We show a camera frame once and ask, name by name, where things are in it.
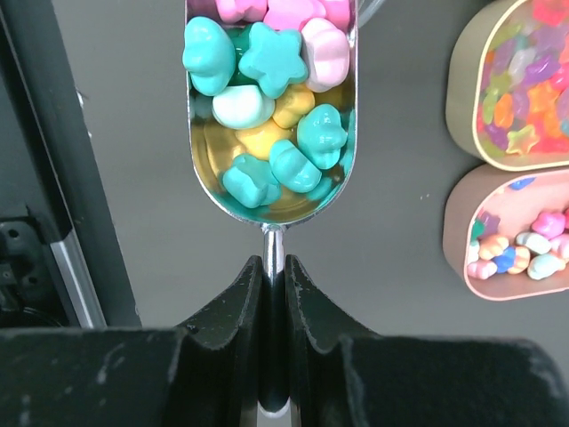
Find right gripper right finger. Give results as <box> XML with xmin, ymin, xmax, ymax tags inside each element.
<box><xmin>284</xmin><ymin>255</ymin><xmax>568</xmax><ymax>426</ymax></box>

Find silver metal scoop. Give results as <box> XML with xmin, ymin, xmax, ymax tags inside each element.
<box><xmin>181</xmin><ymin>1</ymin><xmax>359</xmax><ymax>413</ymax></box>

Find orange tray orange gummies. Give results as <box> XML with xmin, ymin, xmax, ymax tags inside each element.
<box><xmin>445</xmin><ymin>1</ymin><xmax>568</xmax><ymax>172</ymax></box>

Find black base crossbar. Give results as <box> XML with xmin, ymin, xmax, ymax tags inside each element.
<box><xmin>1</xmin><ymin>1</ymin><xmax>140</xmax><ymax>328</ymax></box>

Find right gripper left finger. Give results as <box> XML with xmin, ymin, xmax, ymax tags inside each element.
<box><xmin>1</xmin><ymin>256</ymin><xmax>263</xmax><ymax>426</ymax></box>

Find pink tray colourful candies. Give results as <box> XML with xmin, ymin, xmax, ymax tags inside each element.
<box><xmin>443</xmin><ymin>165</ymin><xmax>568</xmax><ymax>302</ymax></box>

